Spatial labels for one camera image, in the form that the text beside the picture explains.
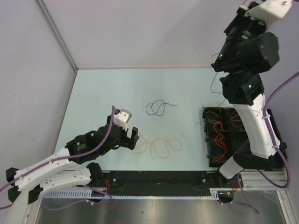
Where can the black compartment organizer tray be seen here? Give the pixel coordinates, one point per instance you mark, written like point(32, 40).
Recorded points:
point(226, 137)

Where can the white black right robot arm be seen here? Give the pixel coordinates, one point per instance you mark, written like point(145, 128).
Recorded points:
point(249, 50)

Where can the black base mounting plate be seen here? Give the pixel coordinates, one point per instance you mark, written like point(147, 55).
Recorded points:
point(164, 183)

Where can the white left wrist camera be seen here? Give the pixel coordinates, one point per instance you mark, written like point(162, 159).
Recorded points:
point(121, 118)

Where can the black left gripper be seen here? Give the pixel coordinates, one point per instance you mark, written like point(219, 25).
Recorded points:
point(127, 142)

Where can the aluminium frame rail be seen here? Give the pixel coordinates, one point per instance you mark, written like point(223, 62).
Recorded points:
point(56, 33)

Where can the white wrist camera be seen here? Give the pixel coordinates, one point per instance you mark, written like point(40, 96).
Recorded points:
point(268, 12)
point(121, 118)

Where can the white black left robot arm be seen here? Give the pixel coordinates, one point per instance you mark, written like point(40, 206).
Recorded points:
point(73, 164)

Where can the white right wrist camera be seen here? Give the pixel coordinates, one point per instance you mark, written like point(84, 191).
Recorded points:
point(268, 12)

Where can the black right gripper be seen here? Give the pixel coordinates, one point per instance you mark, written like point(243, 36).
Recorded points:
point(240, 17)

